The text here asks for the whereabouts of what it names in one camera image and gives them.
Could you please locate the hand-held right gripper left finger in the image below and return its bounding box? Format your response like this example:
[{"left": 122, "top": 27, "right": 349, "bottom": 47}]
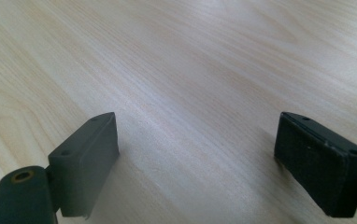
[{"left": 47, "top": 111, "right": 121, "bottom": 218}]

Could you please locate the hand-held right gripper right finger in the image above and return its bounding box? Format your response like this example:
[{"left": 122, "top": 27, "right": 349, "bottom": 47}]
[{"left": 273, "top": 111, "right": 357, "bottom": 218}]

